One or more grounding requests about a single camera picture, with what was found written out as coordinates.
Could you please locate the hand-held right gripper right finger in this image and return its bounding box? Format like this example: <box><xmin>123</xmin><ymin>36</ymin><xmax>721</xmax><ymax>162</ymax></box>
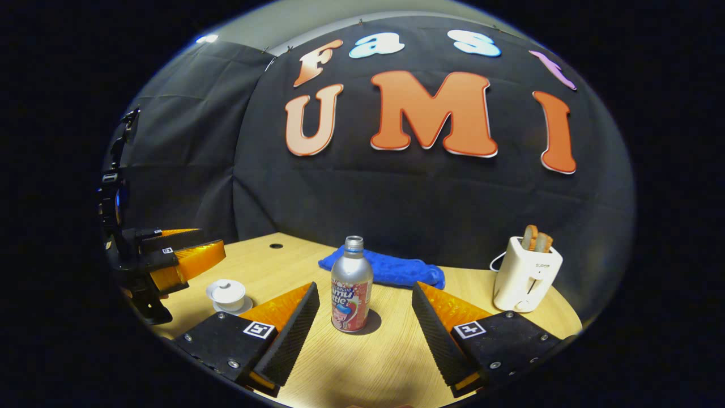
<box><xmin>411</xmin><ymin>282</ymin><xmax>577</xmax><ymax>398</ymax></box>

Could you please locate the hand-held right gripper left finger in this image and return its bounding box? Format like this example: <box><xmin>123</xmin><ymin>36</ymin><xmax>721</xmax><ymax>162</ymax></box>
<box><xmin>170</xmin><ymin>282</ymin><xmax>321</xmax><ymax>397</ymax></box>

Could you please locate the white teacup lid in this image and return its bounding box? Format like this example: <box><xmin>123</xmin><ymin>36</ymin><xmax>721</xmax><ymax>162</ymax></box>
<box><xmin>207</xmin><ymin>279</ymin><xmax>246</xmax><ymax>296</ymax></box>

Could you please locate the white teacup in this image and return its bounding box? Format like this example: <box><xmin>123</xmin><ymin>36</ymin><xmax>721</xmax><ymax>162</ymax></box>
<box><xmin>211</xmin><ymin>286</ymin><xmax>248</xmax><ymax>312</ymax></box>

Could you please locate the silver water bottle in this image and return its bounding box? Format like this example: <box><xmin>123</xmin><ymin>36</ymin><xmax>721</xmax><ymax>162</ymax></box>
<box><xmin>331</xmin><ymin>235</ymin><xmax>374</xmax><ymax>333</ymax></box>

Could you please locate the white saucer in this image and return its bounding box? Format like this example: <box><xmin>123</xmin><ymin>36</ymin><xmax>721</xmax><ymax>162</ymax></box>
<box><xmin>212</xmin><ymin>295</ymin><xmax>254</xmax><ymax>316</ymax></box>

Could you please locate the blue cloth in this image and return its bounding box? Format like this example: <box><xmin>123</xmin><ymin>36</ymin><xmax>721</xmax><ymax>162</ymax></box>
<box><xmin>318</xmin><ymin>245</ymin><xmax>446</xmax><ymax>290</ymax></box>

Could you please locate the white toaster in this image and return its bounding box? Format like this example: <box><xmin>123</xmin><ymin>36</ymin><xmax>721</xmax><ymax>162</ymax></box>
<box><xmin>493</xmin><ymin>236</ymin><xmax>564</xmax><ymax>313</ymax></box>

